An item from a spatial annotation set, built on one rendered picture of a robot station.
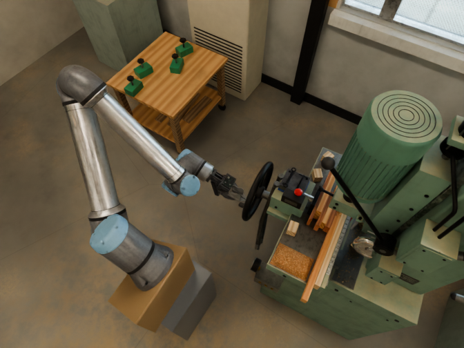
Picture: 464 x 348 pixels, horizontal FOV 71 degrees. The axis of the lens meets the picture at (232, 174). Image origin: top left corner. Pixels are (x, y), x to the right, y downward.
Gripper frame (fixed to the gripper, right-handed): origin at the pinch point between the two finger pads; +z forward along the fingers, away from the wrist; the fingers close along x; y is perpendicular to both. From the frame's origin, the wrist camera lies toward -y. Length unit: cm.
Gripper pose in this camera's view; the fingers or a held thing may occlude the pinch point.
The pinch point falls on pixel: (243, 199)
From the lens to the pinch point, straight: 157.2
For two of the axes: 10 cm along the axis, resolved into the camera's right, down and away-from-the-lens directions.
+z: 8.3, 5.5, 0.7
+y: 3.0, -3.4, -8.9
